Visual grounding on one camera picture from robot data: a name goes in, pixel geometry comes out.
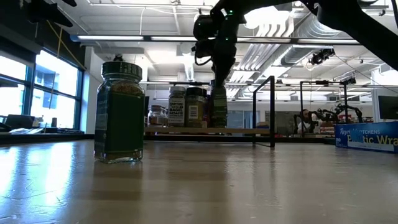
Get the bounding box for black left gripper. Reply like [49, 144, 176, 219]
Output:
[21, 0, 74, 27]

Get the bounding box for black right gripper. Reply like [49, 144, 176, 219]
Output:
[211, 7, 246, 88]

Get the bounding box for organic oregano spice jar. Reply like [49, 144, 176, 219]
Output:
[211, 85, 228, 129]

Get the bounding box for black lid yellow-green label jar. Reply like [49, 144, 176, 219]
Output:
[185, 86, 205, 128]

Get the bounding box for everything bagel seasoning jar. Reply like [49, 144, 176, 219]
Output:
[167, 86, 187, 128]

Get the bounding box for cork lid saffron glass jar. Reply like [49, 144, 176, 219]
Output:
[147, 105, 165, 127]

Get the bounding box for green label spice jar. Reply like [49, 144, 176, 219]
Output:
[93, 61, 146, 164]

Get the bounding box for long ceiling light bar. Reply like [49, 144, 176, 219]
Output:
[70, 34, 361, 45]

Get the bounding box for person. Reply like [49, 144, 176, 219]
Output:
[297, 108, 323, 135]

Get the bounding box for black device on counter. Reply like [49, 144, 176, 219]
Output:
[0, 114, 41, 134]

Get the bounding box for background black robot arms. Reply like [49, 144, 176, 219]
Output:
[294, 104, 364, 125]

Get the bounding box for dark window counter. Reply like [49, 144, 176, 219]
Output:
[0, 133, 94, 146]

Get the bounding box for blue plastic wrap box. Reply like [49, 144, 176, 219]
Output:
[335, 121, 398, 154]

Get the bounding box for black computer monitor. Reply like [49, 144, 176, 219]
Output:
[377, 95, 398, 121]

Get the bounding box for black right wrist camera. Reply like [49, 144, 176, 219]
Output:
[192, 14, 215, 60]

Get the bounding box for large window with dark frame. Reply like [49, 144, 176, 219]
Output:
[0, 46, 85, 131]

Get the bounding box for silver ventilation duct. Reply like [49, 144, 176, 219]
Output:
[270, 12, 343, 65]

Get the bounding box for black ceiling mounted camera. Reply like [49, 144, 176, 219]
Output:
[309, 48, 336, 66]

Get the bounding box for black metal stand frame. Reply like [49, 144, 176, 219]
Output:
[300, 77, 357, 134]

